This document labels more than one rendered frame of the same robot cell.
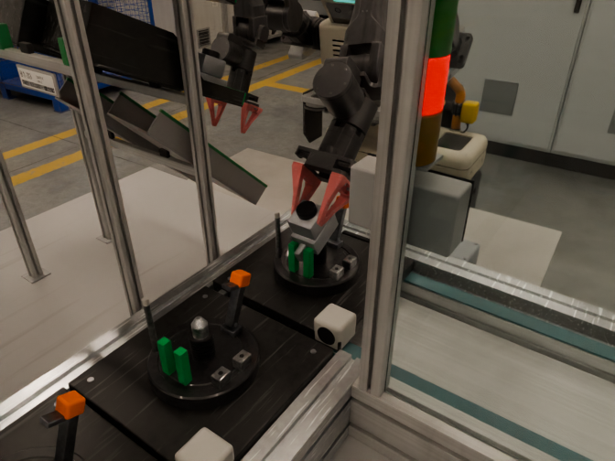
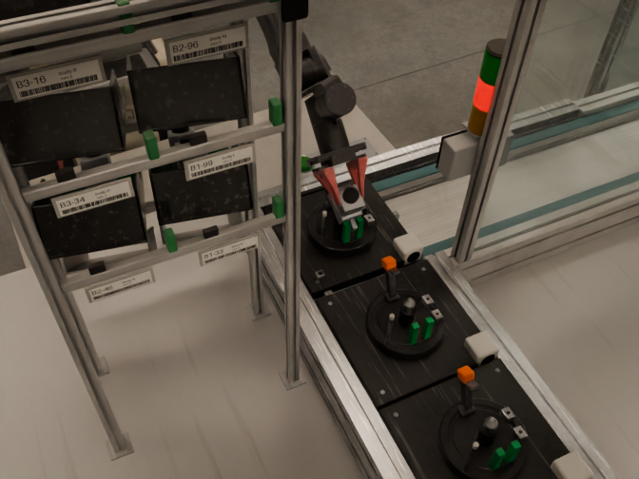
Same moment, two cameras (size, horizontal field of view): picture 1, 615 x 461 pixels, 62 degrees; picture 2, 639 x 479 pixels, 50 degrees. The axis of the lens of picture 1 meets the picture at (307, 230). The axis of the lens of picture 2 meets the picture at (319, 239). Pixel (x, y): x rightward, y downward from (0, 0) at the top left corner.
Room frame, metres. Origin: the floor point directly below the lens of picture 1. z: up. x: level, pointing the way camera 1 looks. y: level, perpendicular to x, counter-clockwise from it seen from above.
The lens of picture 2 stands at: (0.27, 0.84, 2.00)
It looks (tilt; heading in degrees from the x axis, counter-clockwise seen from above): 48 degrees down; 298
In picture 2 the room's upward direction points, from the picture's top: 2 degrees clockwise
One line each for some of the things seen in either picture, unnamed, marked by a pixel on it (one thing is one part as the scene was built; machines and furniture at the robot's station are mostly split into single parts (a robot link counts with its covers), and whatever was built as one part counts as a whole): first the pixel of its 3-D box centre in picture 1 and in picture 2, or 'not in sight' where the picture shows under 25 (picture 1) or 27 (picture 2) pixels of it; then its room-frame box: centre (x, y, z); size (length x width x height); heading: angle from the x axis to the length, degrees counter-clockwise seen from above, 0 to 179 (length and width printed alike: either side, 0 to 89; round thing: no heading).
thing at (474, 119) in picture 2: not in sight; (485, 115); (0.47, -0.10, 1.28); 0.05 x 0.05 x 0.05
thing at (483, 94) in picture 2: not in sight; (492, 90); (0.47, -0.10, 1.33); 0.05 x 0.05 x 0.05
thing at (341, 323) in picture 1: (334, 326); (407, 249); (0.54, -0.04, 0.97); 0.05 x 0.05 x 0.04; 55
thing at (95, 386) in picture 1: (201, 341); (407, 313); (0.46, 0.13, 1.01); 0.24 x 0.24 x 0.13; 55
